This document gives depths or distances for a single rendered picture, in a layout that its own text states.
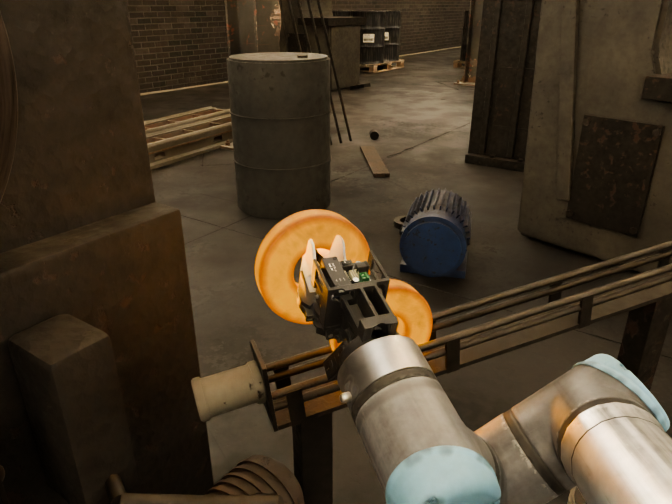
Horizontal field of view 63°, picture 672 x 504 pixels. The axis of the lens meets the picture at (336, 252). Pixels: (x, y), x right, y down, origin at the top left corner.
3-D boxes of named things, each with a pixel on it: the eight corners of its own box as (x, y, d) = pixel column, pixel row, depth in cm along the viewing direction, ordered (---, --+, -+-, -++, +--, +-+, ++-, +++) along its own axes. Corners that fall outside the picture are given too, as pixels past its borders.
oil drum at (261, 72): (216, 207, 341) (202, 54, 304) (278, 184, 385) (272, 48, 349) (291, 228, 310) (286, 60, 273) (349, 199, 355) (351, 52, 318)
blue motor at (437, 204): (394, 284, 248) (397, 212, 234) (410, 237, 298) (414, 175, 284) (464, 292, 241) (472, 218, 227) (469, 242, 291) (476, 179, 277)
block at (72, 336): (42, 486, 74) (-3, 334, 64) (95, 450, 80) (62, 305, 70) (89, 525, 69) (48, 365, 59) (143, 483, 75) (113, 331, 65)
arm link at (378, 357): (426, 413, 58) (340, 436, 55) (406, 377, 61) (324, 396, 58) (445, 358, 52) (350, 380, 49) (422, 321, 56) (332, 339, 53)
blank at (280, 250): (244, 221, 69) (250, 230, 66) (358, 197, 74) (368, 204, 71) (262, 327, 76) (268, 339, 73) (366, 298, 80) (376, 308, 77)
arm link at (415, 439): (437, 559, 49) (384, 545, 42) (381, 438, 58) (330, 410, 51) (525, 503, 48) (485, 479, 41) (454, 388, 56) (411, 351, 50)
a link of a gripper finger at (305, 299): (325, 265, 69) (349, 313, 63) (324, 275, 70) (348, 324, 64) (289, 270, 67) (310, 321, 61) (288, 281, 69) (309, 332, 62)
